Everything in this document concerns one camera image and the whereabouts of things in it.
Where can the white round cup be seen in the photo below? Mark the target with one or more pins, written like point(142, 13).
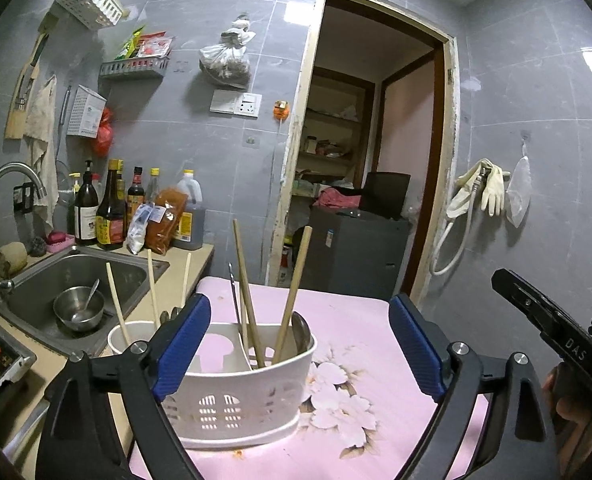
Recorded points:
point(126, 335)

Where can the grey wall shelf rack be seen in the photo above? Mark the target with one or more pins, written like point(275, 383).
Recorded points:
point(133, 69)

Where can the white square wall basket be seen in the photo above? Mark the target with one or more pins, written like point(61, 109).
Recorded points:
point(87, 112)

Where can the white blue packet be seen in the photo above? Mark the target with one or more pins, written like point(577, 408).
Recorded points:
point(138, 230)

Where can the wooden chopstick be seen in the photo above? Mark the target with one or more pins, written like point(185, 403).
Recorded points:
point(186, 277)
point(152, 285)
point(117, 305)
point(246, 290)
point(292, 295)

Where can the metal bowl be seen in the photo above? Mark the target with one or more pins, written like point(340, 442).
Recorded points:
point(68, 305)

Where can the yellow sponge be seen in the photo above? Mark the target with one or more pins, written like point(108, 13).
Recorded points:
point(11, 257)

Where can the small dark sauce bottle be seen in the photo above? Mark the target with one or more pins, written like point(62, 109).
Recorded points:
point(136, 192)

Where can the white slotted wall basket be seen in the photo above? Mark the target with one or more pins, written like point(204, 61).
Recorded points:
point(91, 2)

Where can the metal faucet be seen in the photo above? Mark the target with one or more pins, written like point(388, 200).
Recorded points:
point(6, 170)

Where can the black wall socket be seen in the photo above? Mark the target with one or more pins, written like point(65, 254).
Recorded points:
point(23, 197)

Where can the pink cloth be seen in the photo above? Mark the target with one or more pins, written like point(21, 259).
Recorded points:
point(336, 199)

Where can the wooden cutting board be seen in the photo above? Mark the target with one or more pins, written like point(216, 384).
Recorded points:
point(13, 120)

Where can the pink soap dish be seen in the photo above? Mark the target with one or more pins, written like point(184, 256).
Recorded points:
point(58, 242)

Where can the green seasoning packet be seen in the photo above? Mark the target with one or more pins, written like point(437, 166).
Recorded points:
point(128, 45)

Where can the orange spice bag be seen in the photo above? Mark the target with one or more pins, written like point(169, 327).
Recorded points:
point(163, 225)

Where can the red seasoning packet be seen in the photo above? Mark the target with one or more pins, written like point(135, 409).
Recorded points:
point(153, 46)

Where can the clear plastic bag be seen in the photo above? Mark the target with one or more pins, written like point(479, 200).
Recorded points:
point(518, 195)

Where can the clear glass bottle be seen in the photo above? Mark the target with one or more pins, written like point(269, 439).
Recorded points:
point(153, 187)

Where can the white plastic utensil basket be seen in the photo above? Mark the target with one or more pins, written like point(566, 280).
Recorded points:
point(256, 390)

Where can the black chair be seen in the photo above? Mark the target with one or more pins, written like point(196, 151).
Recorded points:
point(385, 192)

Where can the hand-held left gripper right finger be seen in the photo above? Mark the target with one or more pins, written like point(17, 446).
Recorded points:
point(415, 345)

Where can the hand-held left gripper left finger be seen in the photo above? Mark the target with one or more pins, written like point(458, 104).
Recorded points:
point(186, 345)

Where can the hanging knotted plastic bag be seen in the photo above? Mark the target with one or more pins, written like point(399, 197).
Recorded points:
point(226, 57)

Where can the pantry shelf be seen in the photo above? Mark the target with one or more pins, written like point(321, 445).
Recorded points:
point(326, 157)

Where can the dark bottle white label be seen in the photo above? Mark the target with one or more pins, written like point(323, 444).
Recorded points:
point(86, 215)

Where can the soy sauce bottle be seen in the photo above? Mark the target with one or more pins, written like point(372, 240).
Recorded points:
point(111, 220)

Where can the wall switch socket panel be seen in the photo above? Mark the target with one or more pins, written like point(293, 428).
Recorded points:
point(236, 103)

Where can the hanging dish cloth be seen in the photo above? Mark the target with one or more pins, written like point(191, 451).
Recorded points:
point(41, 120)

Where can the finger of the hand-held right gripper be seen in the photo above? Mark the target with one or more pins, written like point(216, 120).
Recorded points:
point(540, 312)

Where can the pink floral tablecloth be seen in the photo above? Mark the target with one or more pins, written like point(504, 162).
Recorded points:
point(355, 320)

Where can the person's right hand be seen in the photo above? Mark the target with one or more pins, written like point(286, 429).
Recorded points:
point(568, 400)

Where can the steel sink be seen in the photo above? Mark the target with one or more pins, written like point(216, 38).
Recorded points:
point(51, 270)

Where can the spoon in metal bowl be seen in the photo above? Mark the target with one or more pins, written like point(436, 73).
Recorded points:
point(90, 297)

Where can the large oil jug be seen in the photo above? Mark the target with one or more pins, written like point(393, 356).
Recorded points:
point(192, 210)

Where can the dark small refrigerator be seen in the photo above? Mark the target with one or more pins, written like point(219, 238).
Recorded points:
point(355, 250)

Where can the orange wall hook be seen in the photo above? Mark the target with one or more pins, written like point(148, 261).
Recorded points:
point(281, 110)

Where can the steel wool scrubber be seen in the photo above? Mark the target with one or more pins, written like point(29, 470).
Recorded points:
point(37, 246)

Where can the red plastic bag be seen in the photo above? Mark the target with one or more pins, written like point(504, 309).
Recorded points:
point(104, 135)

